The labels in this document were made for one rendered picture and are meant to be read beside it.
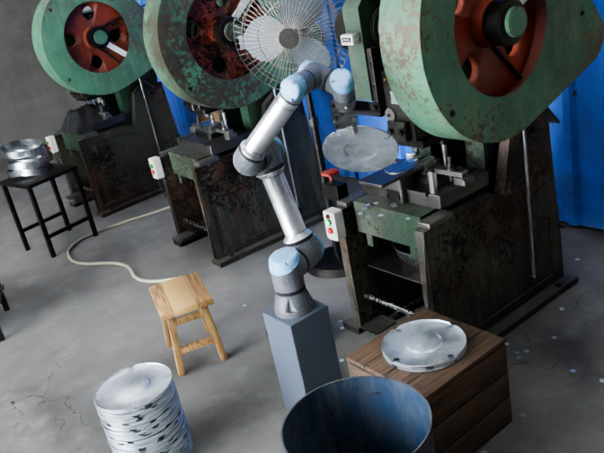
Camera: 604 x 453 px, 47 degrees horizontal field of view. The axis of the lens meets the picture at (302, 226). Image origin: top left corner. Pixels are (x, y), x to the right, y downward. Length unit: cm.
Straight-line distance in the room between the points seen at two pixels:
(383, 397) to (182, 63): 221
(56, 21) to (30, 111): 377
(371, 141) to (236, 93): 145
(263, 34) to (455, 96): 141
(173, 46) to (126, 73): 182
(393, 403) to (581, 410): 83
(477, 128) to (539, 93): 36
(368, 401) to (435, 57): 109
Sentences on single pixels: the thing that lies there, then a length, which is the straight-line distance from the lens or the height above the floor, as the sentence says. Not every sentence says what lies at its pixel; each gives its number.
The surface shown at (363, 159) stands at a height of 89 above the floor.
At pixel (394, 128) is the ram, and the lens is 287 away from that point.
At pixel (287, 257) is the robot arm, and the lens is 253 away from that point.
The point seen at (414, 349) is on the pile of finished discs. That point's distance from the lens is 244.
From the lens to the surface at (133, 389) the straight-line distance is 268.
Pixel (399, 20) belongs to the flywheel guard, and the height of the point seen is 143.
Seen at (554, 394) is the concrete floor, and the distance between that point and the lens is 283.
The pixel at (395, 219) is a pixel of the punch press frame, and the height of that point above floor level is 61.
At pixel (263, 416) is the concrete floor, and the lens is 291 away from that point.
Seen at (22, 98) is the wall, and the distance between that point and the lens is 897.
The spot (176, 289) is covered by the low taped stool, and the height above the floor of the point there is 33.
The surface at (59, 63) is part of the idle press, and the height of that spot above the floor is 123.
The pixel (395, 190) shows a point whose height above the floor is 71.
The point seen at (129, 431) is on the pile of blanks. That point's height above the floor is 24.
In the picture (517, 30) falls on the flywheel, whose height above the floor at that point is 130.
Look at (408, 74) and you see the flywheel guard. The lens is 232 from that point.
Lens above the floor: 172
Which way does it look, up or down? 22 degrees down
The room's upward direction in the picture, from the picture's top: 12 degrees counter-clockwise
